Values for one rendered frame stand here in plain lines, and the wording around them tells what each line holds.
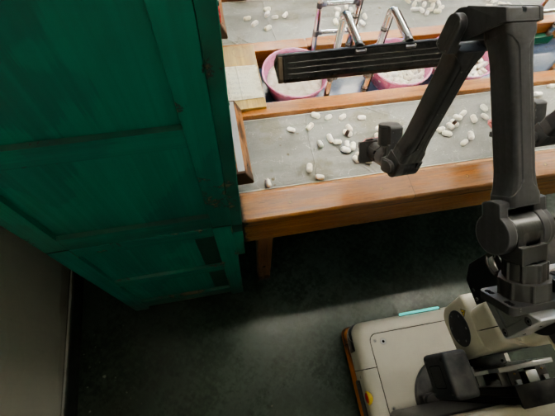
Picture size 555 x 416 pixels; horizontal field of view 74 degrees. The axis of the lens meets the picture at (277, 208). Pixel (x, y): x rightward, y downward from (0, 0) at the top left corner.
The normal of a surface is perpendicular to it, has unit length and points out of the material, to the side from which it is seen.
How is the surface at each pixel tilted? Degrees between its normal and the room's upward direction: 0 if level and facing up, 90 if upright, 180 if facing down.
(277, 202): 0
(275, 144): 0
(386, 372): 0
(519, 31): 35
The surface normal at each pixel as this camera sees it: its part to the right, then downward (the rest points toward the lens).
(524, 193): 0.25, 0.12
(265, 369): 0.04, -0.44
